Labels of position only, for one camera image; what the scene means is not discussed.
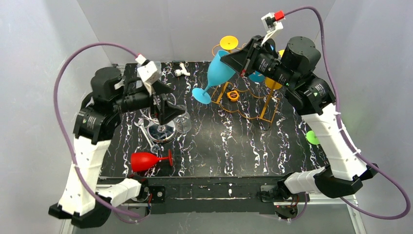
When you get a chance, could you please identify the blue plastic goblet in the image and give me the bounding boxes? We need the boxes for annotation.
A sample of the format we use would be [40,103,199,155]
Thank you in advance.
[248,72,265,83]
[192,50,235,104]

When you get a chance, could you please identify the clear cut glass goblet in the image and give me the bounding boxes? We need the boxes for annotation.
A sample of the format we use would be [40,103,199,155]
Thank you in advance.
[173,105,191,134]

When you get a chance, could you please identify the orange plastic goblet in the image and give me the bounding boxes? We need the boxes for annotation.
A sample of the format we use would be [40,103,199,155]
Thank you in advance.
[219,35,239,52]

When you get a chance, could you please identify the silver wire glass rack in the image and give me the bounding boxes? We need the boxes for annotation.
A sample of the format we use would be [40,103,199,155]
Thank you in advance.
[140,95,176,144]

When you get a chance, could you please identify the blue plastic goblet front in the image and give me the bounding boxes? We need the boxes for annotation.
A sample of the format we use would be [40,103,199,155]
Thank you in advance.
[192,50,235,104]

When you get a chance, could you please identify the yellow plastic wine glass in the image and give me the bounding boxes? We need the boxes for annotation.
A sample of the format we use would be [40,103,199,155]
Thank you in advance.
[264,49,284,91]

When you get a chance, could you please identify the gold wire glass rack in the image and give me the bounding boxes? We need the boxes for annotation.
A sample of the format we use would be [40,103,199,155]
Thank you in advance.
[209,43,282,125]

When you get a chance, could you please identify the red plastic goblet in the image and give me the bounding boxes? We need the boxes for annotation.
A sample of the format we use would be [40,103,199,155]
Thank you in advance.
[131,150,173,172]

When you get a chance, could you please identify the green plastic goblet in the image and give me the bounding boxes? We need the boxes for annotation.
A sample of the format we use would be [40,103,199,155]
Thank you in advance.
[306,130,320,145]

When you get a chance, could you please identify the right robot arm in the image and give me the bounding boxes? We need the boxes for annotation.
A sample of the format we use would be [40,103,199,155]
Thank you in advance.
[220,36,377,198]

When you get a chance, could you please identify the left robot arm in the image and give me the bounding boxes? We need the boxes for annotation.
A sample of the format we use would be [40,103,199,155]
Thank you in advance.
[48,65,184,229]

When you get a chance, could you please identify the white pipe fitting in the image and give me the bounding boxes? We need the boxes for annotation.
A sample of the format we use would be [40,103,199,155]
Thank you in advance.
[174,63,191,77]

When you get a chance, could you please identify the small orange cup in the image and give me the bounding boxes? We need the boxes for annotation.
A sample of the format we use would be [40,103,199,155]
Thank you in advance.
[226,90,240,102]

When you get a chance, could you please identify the silver wrench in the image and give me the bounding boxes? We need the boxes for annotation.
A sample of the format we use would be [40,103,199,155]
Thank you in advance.
[134,119,160,154]

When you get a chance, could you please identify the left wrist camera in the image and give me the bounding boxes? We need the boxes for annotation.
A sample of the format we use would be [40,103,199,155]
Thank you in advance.
[135,54,161,96]

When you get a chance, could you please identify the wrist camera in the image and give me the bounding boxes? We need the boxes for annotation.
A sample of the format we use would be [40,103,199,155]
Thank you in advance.
[135,54,161,96]
[261,10,285,46]

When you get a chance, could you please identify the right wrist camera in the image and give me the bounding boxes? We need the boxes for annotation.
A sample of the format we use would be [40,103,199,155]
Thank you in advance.
[261,10,285,46]

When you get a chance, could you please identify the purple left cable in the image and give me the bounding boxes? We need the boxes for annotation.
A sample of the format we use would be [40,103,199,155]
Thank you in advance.
[53,42,146,224]

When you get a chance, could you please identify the purple cable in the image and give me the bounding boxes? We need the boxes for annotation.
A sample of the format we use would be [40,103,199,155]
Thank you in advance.
[283,6,412,222]
[53,42,146,224]

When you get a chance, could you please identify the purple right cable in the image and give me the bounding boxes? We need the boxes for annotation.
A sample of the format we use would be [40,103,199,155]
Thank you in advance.
[283,6,412,222]

